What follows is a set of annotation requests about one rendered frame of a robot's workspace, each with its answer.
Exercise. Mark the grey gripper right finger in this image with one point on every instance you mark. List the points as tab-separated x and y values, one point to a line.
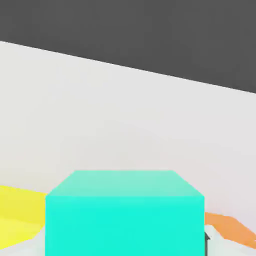
220	247

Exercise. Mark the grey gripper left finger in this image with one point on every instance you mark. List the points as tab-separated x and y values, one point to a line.
30	250

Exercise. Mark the small cyan cube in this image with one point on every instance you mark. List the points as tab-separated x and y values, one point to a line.
124	222

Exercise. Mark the large orange box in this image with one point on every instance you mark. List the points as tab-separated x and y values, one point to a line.
234	228

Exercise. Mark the large yellow box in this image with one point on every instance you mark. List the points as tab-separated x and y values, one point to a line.
19	212

